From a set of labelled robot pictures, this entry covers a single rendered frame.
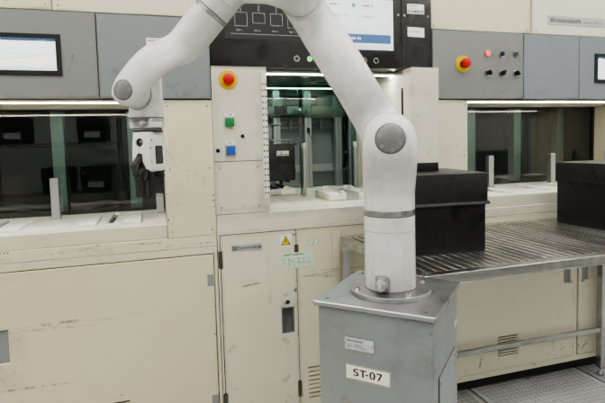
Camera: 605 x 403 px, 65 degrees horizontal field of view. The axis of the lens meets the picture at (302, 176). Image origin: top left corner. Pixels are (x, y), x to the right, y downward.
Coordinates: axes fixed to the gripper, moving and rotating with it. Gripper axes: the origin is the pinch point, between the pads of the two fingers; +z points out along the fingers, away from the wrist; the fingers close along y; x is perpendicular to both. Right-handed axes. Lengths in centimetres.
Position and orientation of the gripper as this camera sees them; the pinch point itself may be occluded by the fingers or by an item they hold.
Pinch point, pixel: (150, 191)
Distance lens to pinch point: 128.2
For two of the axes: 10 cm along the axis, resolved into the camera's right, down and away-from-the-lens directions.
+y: 1.4, -0.7, 9.9
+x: -9.9, 0.2, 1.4
